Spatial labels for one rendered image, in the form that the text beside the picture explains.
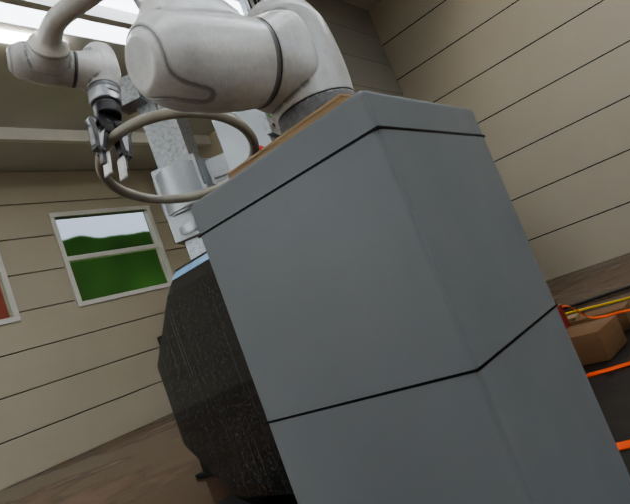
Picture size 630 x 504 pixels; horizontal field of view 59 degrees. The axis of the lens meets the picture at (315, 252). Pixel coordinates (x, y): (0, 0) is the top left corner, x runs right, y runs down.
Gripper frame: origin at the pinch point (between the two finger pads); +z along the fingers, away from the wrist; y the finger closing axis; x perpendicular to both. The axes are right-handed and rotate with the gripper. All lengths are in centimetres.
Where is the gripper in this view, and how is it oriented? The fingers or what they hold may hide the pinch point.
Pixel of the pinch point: (115, 167)
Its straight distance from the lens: 161.8
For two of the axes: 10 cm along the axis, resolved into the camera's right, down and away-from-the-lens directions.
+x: -7.3, 4.2, 5.3
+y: 6.3, 1.3, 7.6
